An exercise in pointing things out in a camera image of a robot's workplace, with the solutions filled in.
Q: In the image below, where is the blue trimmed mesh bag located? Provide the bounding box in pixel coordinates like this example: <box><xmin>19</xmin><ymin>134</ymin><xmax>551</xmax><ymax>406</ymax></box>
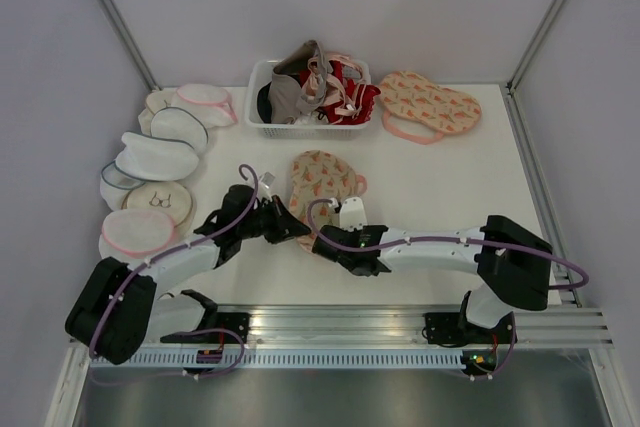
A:
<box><xmin>99</xmin><ymin>161</ymin><xmax>145</xmax><ymax>211</ymax></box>

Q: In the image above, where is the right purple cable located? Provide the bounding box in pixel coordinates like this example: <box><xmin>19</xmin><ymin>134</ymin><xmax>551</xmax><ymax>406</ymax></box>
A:
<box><xmin>305</xmin><ymin>197</ymin><xmax>590</xmax><ymax>382</ymax></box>

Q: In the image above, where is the black bra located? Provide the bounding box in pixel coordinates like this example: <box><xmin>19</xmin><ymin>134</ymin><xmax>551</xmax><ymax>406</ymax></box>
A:
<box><xmin>257</xmin><ymin>83</ymin><xmax>273</xmax><ymax>124</ymax></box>

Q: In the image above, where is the pink bra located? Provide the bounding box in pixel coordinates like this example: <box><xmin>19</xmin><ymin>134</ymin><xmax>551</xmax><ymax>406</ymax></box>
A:
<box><xmin>301</xmin><ymin>52</ymin><xmax>370</xmax><ymax>125</ymax></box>

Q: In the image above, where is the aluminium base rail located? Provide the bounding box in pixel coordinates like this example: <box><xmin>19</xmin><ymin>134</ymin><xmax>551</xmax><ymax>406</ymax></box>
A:
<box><xmin>69</xmin><ymin>84</ymin><xmax>615</xmax><ymax>348</ymax></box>

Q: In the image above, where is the aluminium frame post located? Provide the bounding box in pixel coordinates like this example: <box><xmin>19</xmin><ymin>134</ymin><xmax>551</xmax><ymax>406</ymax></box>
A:
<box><xmin>97</xmin><ymin>0</ymin><xmax>159</xmax><ymax>91</ymax></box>
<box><xmin>505</xmin><ymin>0</ymin><xmax>569</xmax><ymax>97</ymax></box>

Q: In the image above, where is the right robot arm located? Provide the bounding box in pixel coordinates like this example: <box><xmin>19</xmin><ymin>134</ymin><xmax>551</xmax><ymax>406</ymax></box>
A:
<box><xmin>312</xmin><ymin>215</ymin><xmax>553</xmax><ymax>342</ymax></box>

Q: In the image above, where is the cream round laundry bag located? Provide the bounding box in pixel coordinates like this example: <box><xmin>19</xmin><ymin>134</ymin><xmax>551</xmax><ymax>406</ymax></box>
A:
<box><xmin>138</xmin><ymin>89</ymin><xmax>174</xmax><ymax>135</ymax></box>

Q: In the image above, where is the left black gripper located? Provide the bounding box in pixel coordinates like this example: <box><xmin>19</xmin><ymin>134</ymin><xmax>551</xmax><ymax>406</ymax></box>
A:
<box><xmin>238</xmin><ymin>195</ymin><xmax>310</xmax><ymax>244</ymax></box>

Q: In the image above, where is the white plastic basket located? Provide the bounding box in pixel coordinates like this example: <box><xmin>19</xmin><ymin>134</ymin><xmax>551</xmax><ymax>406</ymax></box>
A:
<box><xmin>244</xmin><ymin>60</ymin><xmax>371</xmax><ymax>140</ymax></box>

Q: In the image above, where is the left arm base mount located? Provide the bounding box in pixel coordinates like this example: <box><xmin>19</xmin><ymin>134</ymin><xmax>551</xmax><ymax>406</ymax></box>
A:
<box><xmin>160</xmin><ymin>312</ymin><xmax>251</xmax><ymax>345</ymax></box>

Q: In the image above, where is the white slotted cable duct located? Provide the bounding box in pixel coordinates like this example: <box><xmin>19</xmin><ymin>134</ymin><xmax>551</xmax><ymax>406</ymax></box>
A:
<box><xmin>121</xmin><ymin>347</ymin><xmax>464</xmax><ymax>370</ymax></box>

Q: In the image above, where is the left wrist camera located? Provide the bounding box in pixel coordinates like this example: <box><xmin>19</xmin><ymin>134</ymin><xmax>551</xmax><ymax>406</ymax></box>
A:
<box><xmin>258</xmin><ymin>172</ymin><xmax>276</xmax><ymax>201</ymax></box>

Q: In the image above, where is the grey trimmed white mesh bag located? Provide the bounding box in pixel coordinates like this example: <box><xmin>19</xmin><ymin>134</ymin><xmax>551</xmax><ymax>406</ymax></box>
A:
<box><xmin>150</xmin><ymin>107</ymin><xmax>209</xmax><ymax>155</ymax></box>

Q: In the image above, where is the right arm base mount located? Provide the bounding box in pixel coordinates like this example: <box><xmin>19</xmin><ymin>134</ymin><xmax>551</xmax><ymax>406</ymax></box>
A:
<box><xmin>422</xmin><ymin>312</ymin><xmax>515</xmax><ymax>348</ymax></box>

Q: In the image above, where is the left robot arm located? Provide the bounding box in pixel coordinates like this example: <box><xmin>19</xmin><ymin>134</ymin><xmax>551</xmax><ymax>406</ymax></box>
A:
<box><xmin>64</xmin><ymin>184</ymin><xmax>311</xmax><ymax>365</ymax></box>

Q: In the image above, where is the beige bag with bra print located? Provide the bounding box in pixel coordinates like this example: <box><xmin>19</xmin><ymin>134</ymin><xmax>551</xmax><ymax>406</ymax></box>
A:
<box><xmin>121</xmin><ymin>181</ymin><xmax>196</xmax><ymax>231</ymax></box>

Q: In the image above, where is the left aluminium frame post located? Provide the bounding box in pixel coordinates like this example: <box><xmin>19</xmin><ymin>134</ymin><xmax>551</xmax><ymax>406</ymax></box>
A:
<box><xmin>97</xmin><ymin>0</ymin><xmax>159</xmax><ymax>91</ymax></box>

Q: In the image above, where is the red bra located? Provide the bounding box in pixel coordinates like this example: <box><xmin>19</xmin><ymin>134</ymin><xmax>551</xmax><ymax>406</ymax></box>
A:
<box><xmin>318</xmin><ymin>59</ymin><xmax>381</xmax><ymax>126</ymax></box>

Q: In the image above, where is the floral mesh laundry bag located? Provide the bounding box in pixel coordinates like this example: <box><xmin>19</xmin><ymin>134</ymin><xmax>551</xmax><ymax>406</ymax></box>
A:
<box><xmin>288</xmin><ymin>150</ymin><xmax>367</xmax><ymax>225</ymax></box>

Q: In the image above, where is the taupe bra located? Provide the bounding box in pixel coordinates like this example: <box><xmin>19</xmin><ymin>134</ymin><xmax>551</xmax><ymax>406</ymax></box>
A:
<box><xmin>269</xmin><ymin>40</ymin><xmax>332</xmax><ymax>124</ymax></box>

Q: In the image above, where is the pink trimmed white mesh bag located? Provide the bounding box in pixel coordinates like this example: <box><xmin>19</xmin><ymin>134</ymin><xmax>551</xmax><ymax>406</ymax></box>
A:
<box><xmin>171</xmin><ymin>83</ymin><xmax>238</xmax><ymax>129</ymax></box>

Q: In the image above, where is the right aluminium frame post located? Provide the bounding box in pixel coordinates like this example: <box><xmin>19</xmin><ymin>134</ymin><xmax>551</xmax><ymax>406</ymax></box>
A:
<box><xmin>505</xmin><ymin>0</ymin><xmax>569</xmax><ymax>97</ymax></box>

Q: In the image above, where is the front pink trimmed mesh bag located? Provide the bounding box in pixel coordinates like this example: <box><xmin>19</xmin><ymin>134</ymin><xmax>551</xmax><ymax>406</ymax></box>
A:
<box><xmin>98</xmin><ymin>208</ymin><xmax>179</xmax><ymax>260</ymax></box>

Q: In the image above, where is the large white mesh bag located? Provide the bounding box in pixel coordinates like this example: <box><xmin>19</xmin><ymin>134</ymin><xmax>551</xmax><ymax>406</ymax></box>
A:
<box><xmin>115</xmin><ymin>132</ymin><xmax>199</xmax><ymax>181</ymax></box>

